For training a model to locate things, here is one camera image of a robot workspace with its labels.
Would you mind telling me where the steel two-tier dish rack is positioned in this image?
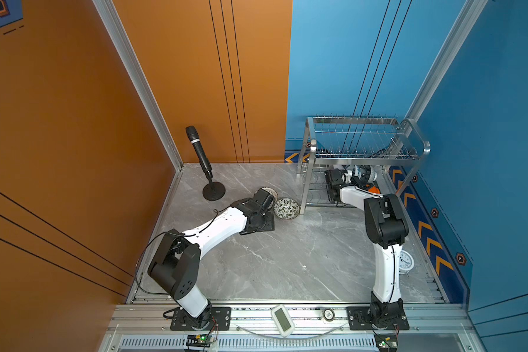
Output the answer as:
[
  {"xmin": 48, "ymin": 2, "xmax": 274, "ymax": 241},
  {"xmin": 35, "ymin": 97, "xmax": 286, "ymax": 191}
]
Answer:
[{"xmin": 297, "ymin": 116, "xmax": 431, "ymax": 214}]

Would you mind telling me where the dark flower-shaped bowl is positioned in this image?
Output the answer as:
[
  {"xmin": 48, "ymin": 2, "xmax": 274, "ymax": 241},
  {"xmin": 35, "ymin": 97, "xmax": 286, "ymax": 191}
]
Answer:
[{"xmin": 365, "ymin": 165, "xmax": 377, "ymax": 183}]

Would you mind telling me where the green floral patterned bowl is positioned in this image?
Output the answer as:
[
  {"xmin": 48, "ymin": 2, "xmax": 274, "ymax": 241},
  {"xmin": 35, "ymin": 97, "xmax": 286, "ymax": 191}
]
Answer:
[{"xmin": 274, "ymin": 197, "xmax": 301, "ymax": 220}]

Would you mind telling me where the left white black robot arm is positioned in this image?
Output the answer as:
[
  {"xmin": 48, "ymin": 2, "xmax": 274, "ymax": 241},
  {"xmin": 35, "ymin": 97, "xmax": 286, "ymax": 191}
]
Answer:
[{"xmin": 148, "ymin": 188, "xmax": 278, "ymax": 330}]

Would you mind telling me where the orange bowl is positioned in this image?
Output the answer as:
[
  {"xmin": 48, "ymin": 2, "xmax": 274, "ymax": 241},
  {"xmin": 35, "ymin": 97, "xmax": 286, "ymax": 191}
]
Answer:
[{"xmin": 367, "ymin": 185, "xmax": 381, "ymax": 194}]

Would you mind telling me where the circuit board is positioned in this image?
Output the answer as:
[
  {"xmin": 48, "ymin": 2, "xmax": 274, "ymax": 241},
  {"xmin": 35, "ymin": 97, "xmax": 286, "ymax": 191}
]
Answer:
[
  {"xmin": 184, "ymin": 334, "xmax": 216, "ymax": 351},
  {"xmin": 375, "ymin": 335, "xmax": 398, "ymax": 352}
]

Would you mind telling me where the lavender bowl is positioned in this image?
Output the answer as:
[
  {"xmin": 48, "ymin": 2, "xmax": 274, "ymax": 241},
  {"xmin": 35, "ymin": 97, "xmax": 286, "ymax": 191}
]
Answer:
[{"xmin": 342, "ymin": 170, "xmax": 354, "ymax": 184}]

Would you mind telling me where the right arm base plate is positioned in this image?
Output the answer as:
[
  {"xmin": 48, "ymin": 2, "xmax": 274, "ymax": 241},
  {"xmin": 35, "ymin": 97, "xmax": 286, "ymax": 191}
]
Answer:
[{"xmin": 346, "ymin": 307, "xmax": 410, "ymax": 331}]

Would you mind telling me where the left circuit board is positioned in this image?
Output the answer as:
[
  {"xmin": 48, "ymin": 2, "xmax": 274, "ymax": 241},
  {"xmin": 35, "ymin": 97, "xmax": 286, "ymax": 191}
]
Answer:
[{"xmin": 184, "ymin": 334, "xmax": 216, "ymax": 351}]

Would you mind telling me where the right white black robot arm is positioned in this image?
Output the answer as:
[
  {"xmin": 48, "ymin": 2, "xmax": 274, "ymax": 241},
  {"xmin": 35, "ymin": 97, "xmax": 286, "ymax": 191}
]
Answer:
[{"xmin": 324, "ymin": 167, "xmax": 410, "ymax": 331}]

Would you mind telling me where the black microphone on stand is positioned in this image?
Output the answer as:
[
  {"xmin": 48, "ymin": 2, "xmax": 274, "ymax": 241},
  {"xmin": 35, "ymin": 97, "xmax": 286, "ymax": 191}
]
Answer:
[{"xmin": 186, "ymin": 126, "xmax": 226, "ymax": 201}]

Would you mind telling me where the right circuit board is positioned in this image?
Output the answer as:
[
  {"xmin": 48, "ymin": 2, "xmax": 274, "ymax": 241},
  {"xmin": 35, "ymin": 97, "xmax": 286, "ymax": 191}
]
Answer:
[{"xmin": 375, "ymin": 335, "xmax": 398, "ymax": 352}]

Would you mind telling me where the small round gauge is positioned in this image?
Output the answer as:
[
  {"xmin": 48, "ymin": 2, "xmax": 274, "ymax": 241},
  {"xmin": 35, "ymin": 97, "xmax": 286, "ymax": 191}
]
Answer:
[{"xmin": 322, "ymin": 308, "xmax": 335, "ymax": 322}]

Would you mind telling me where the white analog alarm clock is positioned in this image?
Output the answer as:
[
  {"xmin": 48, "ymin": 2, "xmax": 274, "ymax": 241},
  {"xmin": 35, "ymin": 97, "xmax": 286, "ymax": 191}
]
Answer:
[{"xmin": 399, "ymin": 250, "xmax": 415, "ymax": 275}]

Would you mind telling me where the white digital timer display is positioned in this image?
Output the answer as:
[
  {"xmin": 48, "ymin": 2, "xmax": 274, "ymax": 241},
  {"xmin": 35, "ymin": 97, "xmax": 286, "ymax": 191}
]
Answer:
[{"xmin": 271, "ymin": 304, "xmax": 295, "ymax": 337}]

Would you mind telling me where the white red patterned bowl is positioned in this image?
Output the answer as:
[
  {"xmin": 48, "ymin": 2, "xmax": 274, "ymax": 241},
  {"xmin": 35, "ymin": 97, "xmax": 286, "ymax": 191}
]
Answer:
[{"xmin": 262, "ymin": 187, "xmax": 279, "ymax": 201}]

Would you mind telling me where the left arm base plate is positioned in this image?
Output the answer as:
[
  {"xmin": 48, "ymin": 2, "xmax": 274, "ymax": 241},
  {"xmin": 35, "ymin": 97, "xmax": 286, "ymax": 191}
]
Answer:
[{"xmin": 170, "ymin": 306, "xmax": 231, "ymax": 331}]

